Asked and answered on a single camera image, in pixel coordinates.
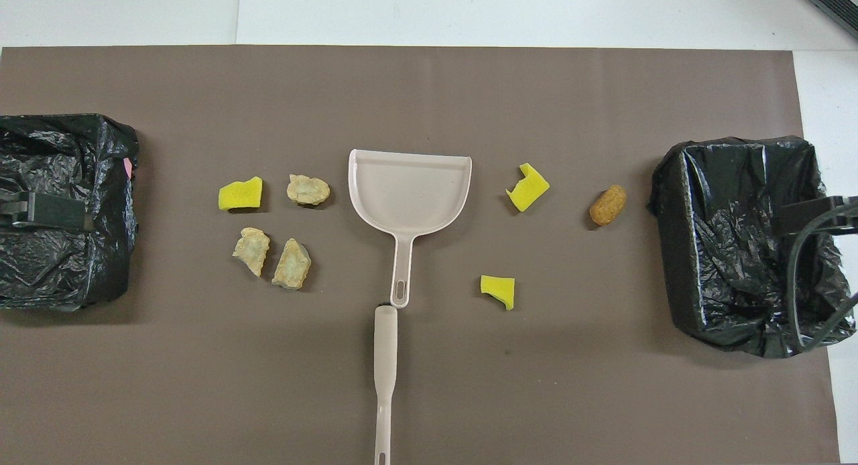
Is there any beige hand brush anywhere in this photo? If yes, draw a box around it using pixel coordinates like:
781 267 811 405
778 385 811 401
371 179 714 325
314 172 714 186
373 303 399 465

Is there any open black lined trash bin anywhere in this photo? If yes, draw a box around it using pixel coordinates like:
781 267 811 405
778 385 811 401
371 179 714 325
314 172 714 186
647 136 858 358

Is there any small yellow sponge piece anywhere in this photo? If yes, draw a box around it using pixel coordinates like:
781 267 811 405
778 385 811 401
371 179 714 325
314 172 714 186
480 275 516 312

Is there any beige plastic dustpan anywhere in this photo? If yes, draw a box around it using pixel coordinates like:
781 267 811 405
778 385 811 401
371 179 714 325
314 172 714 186
348 149 473 310

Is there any beige fried food piece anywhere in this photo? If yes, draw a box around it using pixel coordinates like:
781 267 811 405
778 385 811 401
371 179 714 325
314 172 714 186
271 238 312 291
232 227 271 277
287 174 331 207

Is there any notched yellow sponge piece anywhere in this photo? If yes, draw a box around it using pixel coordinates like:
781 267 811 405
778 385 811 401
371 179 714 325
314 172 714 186
505 163 551 213

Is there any black bag covered bin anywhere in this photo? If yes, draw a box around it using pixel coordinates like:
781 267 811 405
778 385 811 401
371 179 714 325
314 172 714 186
0 113 140 313

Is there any yellow sponge with green backing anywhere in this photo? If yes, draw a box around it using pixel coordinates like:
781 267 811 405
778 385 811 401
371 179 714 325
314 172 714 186
218 176 264 212

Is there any brown table mat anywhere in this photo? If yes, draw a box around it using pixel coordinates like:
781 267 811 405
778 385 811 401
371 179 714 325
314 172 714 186
0 45 842 465

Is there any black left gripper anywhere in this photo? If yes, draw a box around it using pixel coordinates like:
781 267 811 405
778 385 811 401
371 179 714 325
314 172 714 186
0 189 93 233

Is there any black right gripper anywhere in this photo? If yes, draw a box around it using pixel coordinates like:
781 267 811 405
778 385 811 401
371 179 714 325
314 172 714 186
771 194 858 237

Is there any brown fried nugget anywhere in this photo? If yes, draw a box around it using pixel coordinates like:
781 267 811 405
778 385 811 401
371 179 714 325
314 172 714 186
589 185 628 227

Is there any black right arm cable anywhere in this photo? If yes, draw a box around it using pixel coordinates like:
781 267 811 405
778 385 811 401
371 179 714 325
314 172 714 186
786 202 858 355

